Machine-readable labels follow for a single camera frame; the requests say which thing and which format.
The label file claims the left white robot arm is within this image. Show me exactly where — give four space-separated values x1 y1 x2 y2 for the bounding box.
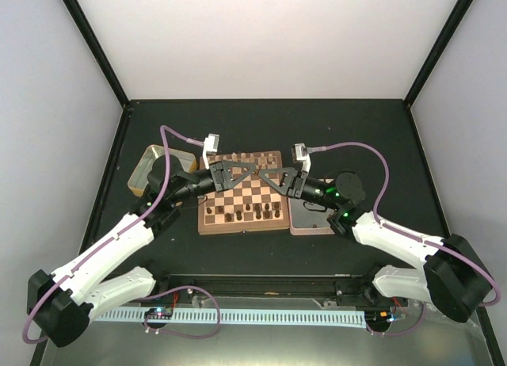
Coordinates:
25 155 256 347

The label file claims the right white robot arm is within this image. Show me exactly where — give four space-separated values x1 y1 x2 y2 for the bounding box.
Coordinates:
258 168 494 323

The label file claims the wooden chess board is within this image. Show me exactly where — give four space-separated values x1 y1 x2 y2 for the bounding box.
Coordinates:
197 151 290 235

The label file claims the left circuit board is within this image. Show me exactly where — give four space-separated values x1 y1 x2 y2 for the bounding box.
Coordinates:
144 307 173 320

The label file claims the circuit board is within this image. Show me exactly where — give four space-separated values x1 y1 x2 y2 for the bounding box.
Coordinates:
144 307 173 320
364 311 406 322

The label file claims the right circuit board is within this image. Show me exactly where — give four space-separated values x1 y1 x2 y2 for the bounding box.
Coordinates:
364 311 406 322

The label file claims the pink metal tin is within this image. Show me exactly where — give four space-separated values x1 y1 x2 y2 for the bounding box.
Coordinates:
288 177 339 236

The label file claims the gold metal tin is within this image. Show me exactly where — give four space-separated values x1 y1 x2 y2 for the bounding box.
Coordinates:
128 144 198 197

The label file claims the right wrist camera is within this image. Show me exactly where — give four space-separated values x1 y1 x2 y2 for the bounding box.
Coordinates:
292 143 311 173

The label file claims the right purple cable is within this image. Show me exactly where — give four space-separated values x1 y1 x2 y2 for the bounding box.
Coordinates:
308 142 502 307

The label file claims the purple cable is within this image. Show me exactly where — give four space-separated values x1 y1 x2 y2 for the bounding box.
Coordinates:
21 124 209 344
308 142 502 307

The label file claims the white slotted cable duct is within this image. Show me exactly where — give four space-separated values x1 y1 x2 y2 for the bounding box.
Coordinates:
96 307 366 329

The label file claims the left black frame post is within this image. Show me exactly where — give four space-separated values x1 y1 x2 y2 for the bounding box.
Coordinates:
62 0 129 108

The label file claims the black frame post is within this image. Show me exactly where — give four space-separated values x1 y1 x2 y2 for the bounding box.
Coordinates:
62 0 129 108
403 0 474 108

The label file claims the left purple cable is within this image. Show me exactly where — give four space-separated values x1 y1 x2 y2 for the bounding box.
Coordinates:
21 124 209 344

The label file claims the right black frame post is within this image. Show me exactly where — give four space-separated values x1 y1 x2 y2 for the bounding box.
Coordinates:
403 0 474 108

